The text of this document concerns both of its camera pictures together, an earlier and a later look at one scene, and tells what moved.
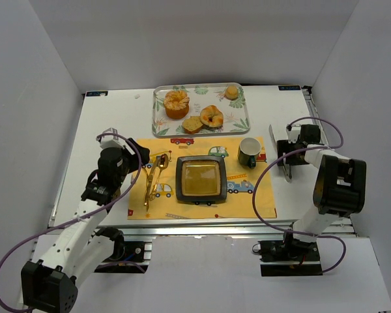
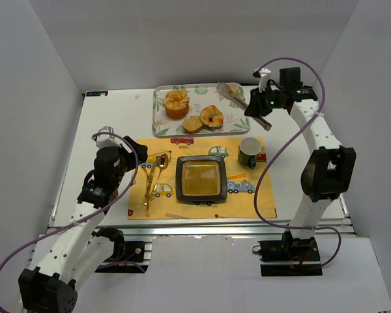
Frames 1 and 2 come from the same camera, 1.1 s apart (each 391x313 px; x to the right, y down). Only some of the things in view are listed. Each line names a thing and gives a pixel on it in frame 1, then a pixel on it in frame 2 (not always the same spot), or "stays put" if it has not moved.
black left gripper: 138,156 stays put
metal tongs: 287,177 → 232,94
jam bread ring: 211,116 stays put
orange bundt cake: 176,104 stays put
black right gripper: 283,150 → 254,105
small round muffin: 231,92 stays put
